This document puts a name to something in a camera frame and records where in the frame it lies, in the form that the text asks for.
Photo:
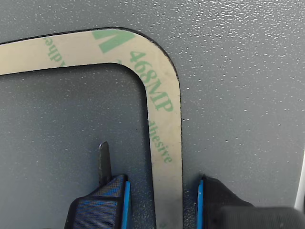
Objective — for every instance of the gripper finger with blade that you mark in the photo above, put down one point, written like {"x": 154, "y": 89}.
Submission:
{"x": 100, "y": 210}

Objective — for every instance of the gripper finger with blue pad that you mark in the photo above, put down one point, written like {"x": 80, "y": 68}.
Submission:
{"x": 214, "y": 193}

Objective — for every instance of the beige rectangular adhesive frame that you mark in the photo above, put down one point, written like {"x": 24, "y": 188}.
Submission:
{"x": 164, "y": 124}

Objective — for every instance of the dark gray flat mat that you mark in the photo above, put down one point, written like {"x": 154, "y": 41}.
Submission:
{"x": 238, "y": 95}

